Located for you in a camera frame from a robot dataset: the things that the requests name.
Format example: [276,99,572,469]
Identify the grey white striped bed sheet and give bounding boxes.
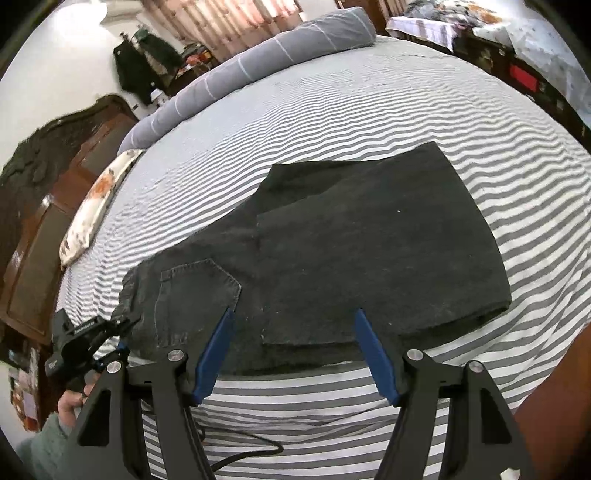
[55,34,591,480]

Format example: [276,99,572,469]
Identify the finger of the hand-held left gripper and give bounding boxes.
[69,316,144,366]

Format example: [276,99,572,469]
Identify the dark wooden bed frame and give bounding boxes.
[455,32,591,153]

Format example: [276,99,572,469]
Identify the person's left hand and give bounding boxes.
[55,370,101,428]

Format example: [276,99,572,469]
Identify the red box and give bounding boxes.
[508,65,541,93]

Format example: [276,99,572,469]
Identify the hanging dark green jacket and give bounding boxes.
[139,30,183,77]

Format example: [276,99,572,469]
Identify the floral pillow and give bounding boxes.
[60,148,144,268]

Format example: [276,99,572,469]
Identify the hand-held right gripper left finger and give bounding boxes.
[69,307,237,480]

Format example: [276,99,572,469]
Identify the cluttered dark dresser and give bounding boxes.
[171,44,218,88]

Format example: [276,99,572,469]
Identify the white dotted blanket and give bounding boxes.
[475,18,591,134]

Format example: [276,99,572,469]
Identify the dark green cloth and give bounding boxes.
[0,117,88,259]

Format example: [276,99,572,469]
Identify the rolled grey duvet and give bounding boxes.
[116,7,377,155]

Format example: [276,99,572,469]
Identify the carved wooden headboard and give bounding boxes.
[0,95,139,344]

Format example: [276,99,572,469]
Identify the patterned pink curtain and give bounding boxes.
[139,0,305,61]

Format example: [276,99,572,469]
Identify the black denim pants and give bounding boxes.
[111,141,512,377]

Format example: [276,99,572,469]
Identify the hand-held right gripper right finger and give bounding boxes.
[353,308,539,480]

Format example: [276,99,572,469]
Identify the hanging black jacket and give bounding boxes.
[113,39,160,107]

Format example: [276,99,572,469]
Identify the floral quilt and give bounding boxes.
[406,0,504,28]

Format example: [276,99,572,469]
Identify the checkered purple sheet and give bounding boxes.
[385,16,467,54]

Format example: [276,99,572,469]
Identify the black cable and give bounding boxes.
[198,429,284,480]

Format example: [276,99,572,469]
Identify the cluttered bedside shelf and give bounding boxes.
[0,344,56,432]

